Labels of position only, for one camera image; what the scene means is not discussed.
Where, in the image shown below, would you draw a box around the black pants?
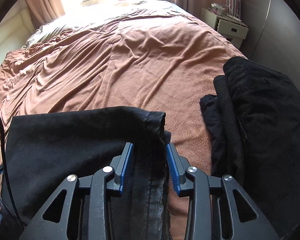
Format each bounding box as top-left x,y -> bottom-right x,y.
1,106 -> 171,239

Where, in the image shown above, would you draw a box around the black clothes pile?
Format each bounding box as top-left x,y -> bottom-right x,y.
200,56 -> 300,239

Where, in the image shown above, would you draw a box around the cream padded headboard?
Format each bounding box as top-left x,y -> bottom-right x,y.
0,8 -> 35,65

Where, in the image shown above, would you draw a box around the beige bed sheet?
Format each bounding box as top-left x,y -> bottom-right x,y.
22,0 -> 187,49

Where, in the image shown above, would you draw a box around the brown bed blanket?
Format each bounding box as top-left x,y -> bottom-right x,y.
0,14 -> 241,239

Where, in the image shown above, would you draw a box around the pink curtain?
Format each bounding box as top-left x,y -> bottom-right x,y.
25,0 -> 65,28

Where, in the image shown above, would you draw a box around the white bedside table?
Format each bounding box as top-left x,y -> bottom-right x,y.
200,3 -> 249,49

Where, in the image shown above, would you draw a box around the striped bag on nightstand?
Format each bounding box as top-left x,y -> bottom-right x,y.
223,0 -> 242,19

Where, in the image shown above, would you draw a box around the black cable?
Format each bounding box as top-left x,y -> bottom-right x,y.
0,103 -> 23,228

